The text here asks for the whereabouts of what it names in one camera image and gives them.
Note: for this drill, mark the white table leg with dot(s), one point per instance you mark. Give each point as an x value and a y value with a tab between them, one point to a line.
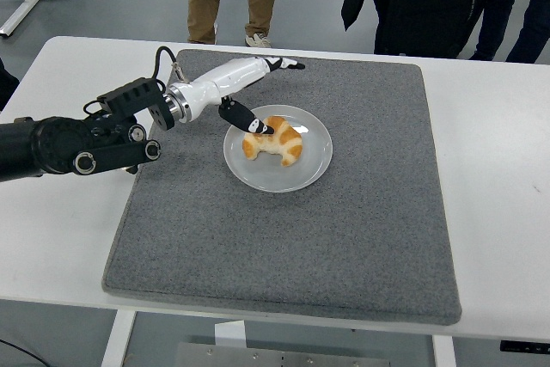
443	352
118	341

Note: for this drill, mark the black table control panel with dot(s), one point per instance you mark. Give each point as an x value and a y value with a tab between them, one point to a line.
524	346

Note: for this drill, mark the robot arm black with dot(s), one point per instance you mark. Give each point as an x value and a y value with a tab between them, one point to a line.
56	143

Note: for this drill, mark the croissant bread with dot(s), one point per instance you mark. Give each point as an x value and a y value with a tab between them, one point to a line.
288	139

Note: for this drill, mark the grey felt mat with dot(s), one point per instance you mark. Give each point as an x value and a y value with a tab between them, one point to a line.
279	246

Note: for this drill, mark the person in dark blue trousers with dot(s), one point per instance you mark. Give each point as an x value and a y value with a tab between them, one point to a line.
528	14

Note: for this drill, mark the grey metal plate with screws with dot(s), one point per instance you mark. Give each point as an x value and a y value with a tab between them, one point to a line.
266	356

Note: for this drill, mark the person in black coat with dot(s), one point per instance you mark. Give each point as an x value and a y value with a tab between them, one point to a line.
421	1

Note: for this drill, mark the pale grey round plate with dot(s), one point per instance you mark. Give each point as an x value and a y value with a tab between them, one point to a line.
266	175

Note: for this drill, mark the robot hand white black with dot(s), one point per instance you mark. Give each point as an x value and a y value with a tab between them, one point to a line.
227	77

